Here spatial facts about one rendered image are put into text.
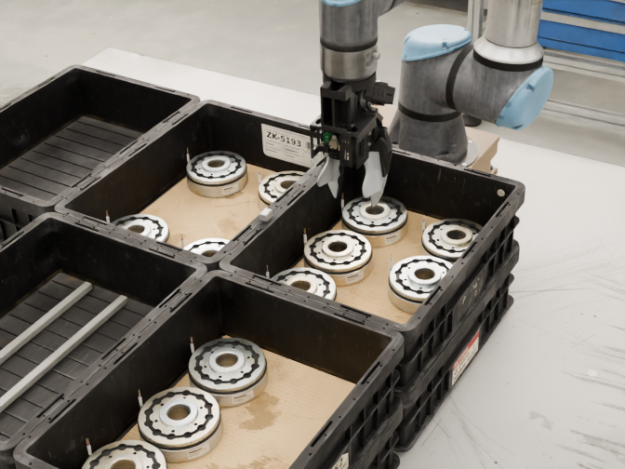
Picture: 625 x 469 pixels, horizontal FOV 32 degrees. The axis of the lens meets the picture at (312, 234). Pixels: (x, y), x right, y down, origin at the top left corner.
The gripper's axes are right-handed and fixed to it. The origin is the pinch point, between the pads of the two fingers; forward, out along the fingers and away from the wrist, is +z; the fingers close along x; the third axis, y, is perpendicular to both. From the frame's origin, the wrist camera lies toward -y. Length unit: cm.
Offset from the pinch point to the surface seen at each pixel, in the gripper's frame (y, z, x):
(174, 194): -6.7, 14.0, -36.9
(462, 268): 5.9, 4.1, 18.3
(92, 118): -23, 14, -66
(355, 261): 1.9, 10.8, 0.6
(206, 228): -0.3, 14.0, -26.8
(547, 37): -192, 61, -23
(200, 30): -222, 97, -172
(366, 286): 3.0, 14.0, 2.8
